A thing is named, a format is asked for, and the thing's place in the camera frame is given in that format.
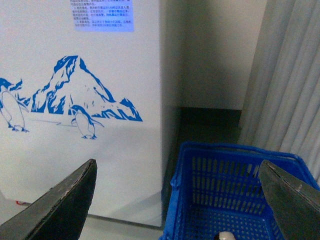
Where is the white chest freezer blue rim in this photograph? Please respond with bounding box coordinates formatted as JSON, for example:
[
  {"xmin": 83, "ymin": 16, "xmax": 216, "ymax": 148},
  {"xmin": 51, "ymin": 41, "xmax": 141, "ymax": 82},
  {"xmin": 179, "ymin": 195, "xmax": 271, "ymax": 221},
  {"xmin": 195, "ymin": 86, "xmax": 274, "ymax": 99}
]
[{"xmin": 0, "ymin": 0, "xmax": 185, "ymax": 228}]

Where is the blue plastic shopping basket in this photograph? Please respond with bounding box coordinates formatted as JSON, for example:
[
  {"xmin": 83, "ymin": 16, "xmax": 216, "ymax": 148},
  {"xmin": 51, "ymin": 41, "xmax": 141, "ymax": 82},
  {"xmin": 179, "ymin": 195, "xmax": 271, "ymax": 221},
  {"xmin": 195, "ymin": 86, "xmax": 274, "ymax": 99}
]
[{"xmin": 162, "ymin": 141, "xmax": 318, "ymax": 240}]

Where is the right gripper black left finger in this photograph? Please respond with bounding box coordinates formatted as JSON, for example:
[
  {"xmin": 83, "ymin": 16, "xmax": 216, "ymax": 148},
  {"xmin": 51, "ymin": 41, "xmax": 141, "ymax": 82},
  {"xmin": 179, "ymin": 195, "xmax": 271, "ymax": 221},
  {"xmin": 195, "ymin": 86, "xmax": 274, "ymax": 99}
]
[{"xmin": 0, "ymin": 159, "xmax": 97, "ymax": 240}]

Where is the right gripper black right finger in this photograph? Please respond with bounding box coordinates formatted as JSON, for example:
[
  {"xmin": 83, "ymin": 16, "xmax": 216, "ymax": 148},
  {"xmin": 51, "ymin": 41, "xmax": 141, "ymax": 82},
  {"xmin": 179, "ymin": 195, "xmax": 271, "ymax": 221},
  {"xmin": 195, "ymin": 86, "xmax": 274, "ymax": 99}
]
[{"xmin": 258, "ymin": 160, "xmax": 320, "ymax": 240}]

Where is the white pleated curtain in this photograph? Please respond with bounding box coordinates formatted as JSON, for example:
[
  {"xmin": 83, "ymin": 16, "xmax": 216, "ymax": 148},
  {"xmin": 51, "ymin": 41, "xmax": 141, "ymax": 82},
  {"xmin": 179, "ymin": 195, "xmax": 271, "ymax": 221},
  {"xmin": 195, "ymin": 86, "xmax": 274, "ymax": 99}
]
[{"xmin": 238, "ymin": 0, "xmax": 320, "ymax": 181}]

